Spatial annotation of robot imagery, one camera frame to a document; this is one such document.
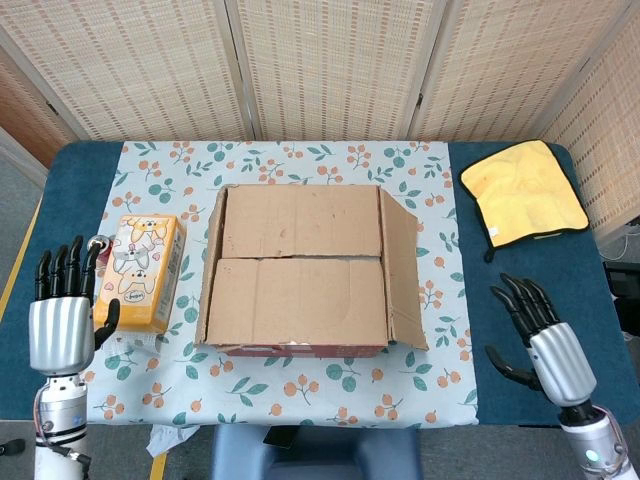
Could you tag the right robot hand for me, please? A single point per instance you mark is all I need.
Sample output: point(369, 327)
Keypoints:
point(562, 362)

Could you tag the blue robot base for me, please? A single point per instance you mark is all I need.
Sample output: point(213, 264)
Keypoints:
point(320, 460)

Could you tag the black equipment case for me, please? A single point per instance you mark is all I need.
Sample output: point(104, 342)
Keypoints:
point(625, 282)

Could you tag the crumpled white paper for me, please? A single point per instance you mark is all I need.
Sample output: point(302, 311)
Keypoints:
point(165, 440)

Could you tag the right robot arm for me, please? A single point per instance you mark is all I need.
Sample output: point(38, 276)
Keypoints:
point(595, 440)

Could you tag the woven folding screen panel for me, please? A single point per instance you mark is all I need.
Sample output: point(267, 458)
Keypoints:
point(25, 115)
point(335, 70)
point(610, 150)
point(500, 70)
point(140, 70)

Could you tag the yellow cloth with black trim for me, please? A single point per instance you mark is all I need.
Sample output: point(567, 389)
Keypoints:
point(525, 195)

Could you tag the floral fruit print tablecloth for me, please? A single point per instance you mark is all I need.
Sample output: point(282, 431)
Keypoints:
point(300, 390)

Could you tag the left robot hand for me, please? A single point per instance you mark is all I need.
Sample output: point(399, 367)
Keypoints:
point(60, 335)

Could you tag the red soda can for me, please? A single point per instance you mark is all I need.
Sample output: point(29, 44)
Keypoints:
point(104, 244)

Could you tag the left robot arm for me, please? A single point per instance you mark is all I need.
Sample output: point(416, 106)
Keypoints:
point(62, 415)

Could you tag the red cardboard box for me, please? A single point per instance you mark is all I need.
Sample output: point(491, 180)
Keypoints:
point(300, 300)

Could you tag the orange cartoon dog tissue pack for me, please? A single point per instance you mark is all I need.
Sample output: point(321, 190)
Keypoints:
point(140, 260)

